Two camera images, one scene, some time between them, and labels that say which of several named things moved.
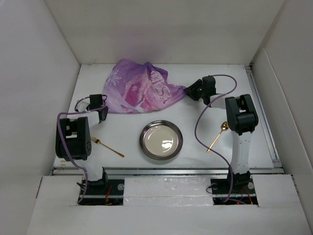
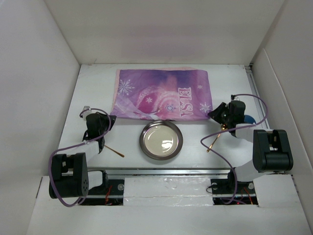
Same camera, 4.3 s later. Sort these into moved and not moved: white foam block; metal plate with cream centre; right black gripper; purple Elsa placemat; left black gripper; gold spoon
Moved: left black gripper; purple Elsa placemat; right black gripper
Not moved: metal plate with cream centre; white foam block; gold spoon
